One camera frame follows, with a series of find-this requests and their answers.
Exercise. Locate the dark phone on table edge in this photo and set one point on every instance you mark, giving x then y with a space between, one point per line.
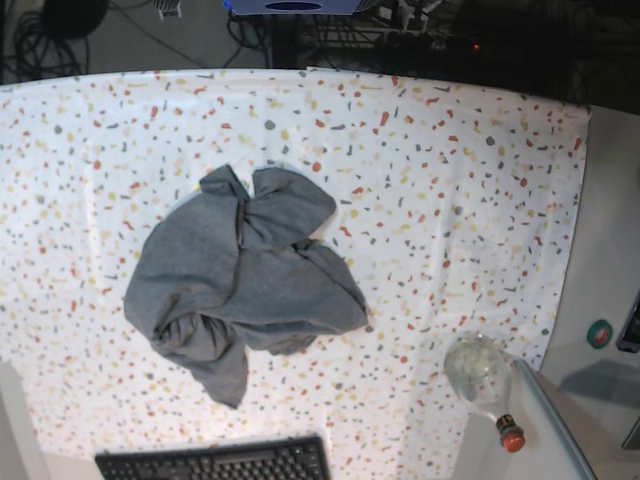
628 341

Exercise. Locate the black power strip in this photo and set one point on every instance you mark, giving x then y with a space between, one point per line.
411 40

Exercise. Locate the clear glass bottle red cap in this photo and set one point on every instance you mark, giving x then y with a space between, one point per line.
480 374

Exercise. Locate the grey t-shirt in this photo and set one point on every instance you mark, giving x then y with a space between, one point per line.
233 269

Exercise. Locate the terrazzo patterned tablecloth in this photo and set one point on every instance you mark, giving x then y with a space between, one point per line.
455 211

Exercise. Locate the green and red tape roll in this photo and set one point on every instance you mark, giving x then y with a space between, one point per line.
599 334

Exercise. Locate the blue box with oval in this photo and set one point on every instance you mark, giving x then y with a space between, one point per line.
268 7

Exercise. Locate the black computer keyboard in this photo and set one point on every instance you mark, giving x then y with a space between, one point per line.
297 458

